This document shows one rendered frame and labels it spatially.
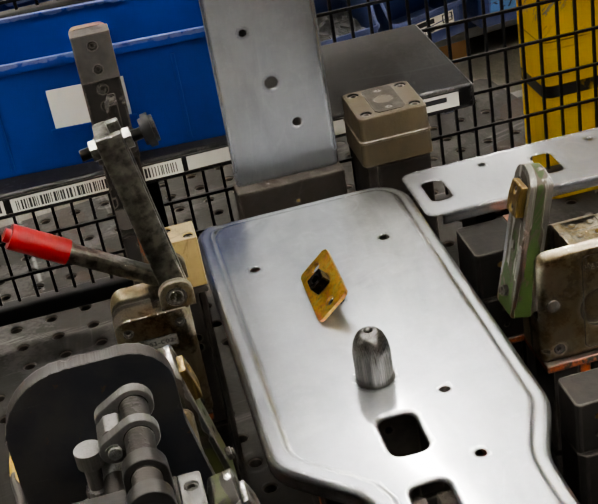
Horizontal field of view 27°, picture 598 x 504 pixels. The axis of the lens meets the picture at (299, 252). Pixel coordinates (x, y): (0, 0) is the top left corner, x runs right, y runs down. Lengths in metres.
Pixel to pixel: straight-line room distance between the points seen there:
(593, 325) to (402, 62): 0.51
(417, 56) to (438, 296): 0.49
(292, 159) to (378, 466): 0.50
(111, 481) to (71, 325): 1.03
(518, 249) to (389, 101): 0.33
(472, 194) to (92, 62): 0.41
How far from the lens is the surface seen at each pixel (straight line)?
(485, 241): 1.24
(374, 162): 1.35
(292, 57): 1.32
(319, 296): 1.13
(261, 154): 1.35
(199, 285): 1.17
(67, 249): 1.06
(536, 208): 1.07
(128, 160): 1.02
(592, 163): 1.32
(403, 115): 1.34
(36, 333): 1.78
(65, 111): 1.40
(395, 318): 1.10
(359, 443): 0.97
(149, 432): 0.73
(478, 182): 1.30
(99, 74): 1.31
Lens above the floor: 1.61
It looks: 30 degrees down
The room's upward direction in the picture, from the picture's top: 10 degrees counter-clockwise
